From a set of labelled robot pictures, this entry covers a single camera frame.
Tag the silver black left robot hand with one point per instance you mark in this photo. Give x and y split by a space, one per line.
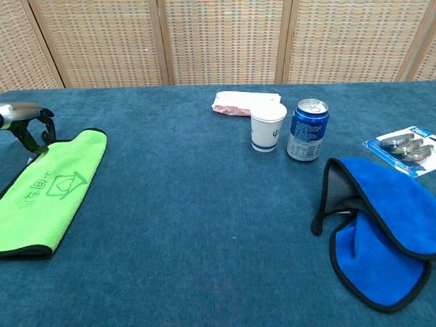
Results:
20 114

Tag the grey and green cloth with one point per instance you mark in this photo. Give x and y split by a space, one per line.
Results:
44 197

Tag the blue microfibre cloth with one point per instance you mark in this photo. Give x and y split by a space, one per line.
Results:
385 211

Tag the wicker folding screen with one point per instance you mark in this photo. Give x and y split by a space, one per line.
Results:
221 41

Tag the teal carpet table cover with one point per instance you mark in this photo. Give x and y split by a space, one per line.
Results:
211 211

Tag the white pink tissue pack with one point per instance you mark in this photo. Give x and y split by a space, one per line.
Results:
238 100

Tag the white paper cup blue print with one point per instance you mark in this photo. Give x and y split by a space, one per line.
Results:
267 133

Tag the blue drink can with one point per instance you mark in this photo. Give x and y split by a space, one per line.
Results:
306 136

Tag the blister pack of metal clips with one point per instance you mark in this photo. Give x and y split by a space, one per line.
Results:
405 146

